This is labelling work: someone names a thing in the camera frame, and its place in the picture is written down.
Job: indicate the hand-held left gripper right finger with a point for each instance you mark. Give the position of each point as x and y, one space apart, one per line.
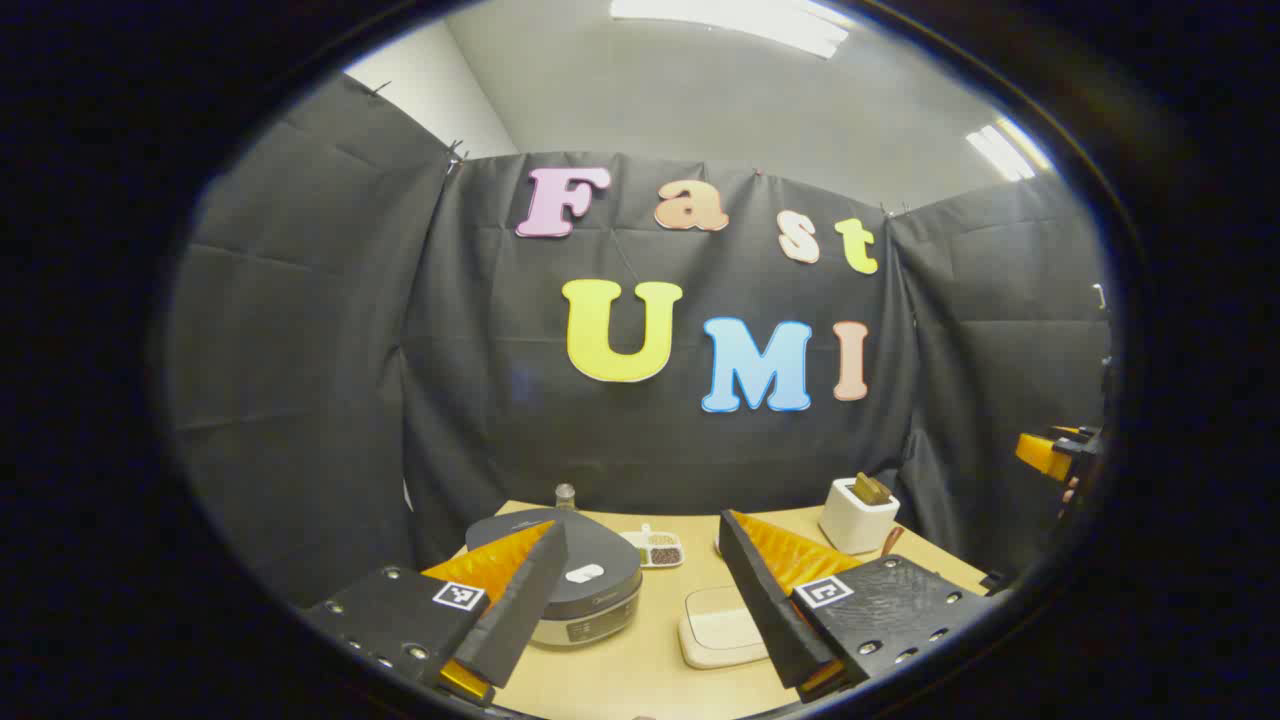
765 600

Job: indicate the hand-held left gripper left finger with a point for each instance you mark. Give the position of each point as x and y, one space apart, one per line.
520 600

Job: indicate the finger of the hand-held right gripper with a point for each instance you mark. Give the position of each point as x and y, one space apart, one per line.
1045 452

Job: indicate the grey rice cooker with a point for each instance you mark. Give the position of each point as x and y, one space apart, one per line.
600 580

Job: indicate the clear rectangular tray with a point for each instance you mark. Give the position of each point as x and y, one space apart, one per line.
715 630

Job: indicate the small clear bottle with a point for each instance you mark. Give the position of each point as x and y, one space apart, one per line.
566 497

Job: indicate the white toaster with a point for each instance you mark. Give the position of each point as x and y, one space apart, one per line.
855 525

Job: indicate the white divided grain dish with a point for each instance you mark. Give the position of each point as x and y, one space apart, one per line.
655 550

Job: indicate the brown toast slice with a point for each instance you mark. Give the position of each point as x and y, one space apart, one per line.
870 488

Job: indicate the ceiling light panel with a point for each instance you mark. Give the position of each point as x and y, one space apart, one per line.
1005 150
740 22

